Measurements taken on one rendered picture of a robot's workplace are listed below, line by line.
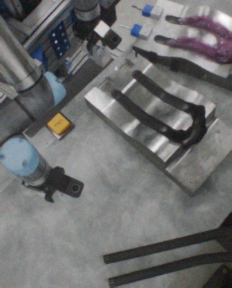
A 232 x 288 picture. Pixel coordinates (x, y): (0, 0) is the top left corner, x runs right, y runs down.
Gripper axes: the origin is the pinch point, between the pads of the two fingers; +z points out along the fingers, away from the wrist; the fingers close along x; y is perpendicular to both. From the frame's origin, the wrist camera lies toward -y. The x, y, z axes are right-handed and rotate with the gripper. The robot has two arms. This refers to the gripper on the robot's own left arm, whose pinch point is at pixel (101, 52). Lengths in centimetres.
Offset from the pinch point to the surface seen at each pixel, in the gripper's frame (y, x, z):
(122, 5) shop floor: 58, -88, 95
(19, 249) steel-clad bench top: -15, 70, 15
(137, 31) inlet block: -2.4, -19.7, 8.2
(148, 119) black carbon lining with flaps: -26.7, 10.0, 6.3
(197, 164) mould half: -48, 14, 9
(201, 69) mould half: -31.6, -18.2, 8.2
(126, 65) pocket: -7.2, -5.0, 8.8
